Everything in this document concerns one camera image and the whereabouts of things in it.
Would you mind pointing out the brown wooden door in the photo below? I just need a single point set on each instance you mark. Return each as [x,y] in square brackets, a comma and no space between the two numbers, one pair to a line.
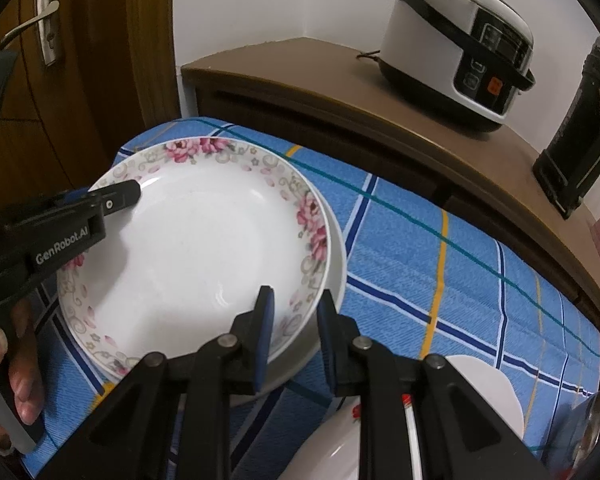
[95,60]

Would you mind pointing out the white black rice cooker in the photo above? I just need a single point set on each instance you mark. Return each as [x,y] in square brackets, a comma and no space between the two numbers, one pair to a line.
[430,50]

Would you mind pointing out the plain white plate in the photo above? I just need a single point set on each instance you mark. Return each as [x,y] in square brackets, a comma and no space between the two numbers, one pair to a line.
[337,270]

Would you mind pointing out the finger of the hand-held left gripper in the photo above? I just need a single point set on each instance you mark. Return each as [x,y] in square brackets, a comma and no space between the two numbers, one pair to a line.
[122,195]
[70,196]

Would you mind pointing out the person's left hand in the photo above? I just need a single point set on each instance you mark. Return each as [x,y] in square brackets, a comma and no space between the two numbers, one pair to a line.
[25,390]

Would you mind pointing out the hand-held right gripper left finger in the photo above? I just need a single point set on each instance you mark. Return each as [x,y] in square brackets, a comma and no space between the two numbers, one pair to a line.
[265,340]

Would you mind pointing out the black thermos flask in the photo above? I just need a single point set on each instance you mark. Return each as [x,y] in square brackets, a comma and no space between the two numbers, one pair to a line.
[585,135]

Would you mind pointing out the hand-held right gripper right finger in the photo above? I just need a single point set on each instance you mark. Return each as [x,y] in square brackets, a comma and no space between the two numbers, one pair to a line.
[327,345]

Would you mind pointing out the brown wooden cabinet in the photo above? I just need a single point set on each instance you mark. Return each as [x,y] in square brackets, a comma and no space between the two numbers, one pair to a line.
[370,110]

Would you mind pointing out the blue plaid towel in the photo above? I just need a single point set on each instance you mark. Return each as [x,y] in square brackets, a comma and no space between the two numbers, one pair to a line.
[405,240]

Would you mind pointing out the pale pink bowl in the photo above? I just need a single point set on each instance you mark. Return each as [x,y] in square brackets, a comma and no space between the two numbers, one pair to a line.
[485,390]

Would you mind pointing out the white bowl with red print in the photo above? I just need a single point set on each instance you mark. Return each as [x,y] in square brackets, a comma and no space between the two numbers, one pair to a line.
[330,450]

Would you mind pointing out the floral rim white plate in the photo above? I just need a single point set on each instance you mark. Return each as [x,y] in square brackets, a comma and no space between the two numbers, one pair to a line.
[205,240]

